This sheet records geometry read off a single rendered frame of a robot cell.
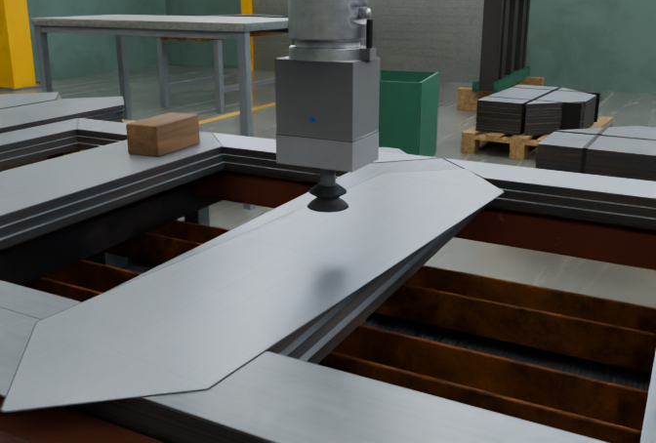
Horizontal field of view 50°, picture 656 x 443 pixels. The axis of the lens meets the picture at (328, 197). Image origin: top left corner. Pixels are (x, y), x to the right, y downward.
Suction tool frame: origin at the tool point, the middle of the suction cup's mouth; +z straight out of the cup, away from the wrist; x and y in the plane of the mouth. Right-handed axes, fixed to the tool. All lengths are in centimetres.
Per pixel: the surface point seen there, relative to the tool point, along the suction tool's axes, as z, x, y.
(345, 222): 3.8, -6.2, 1.0
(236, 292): 3.8, 15.3, 1.1
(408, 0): -10, -808, 300
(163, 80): 62, -481, 426
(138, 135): 0.5, -21.9, 44.8
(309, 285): 3.8, 11.0, -3.9
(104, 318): 3.7, 24.4, 7.4
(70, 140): 5, -32, 70
